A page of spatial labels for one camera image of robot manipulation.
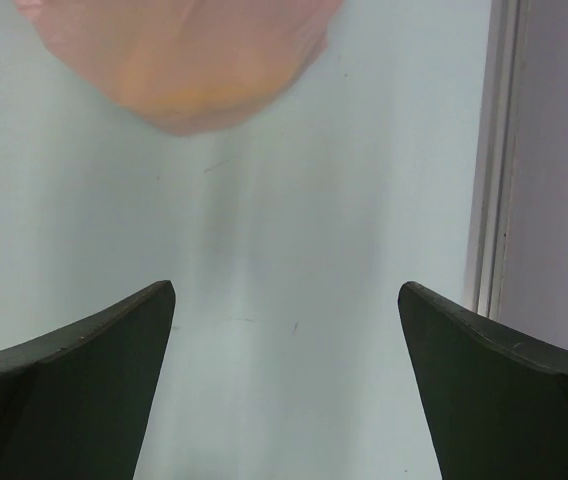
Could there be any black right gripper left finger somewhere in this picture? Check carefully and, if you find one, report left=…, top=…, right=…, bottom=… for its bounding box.
left=0, top=281, right=176, bottom=480

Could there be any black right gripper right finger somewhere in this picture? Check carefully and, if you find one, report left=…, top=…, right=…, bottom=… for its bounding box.
left=398, top=282, right=568, bottom=480

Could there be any pink plastic bag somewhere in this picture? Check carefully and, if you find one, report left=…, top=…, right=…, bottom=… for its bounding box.
left=15, top=0, right=342, bottom=136

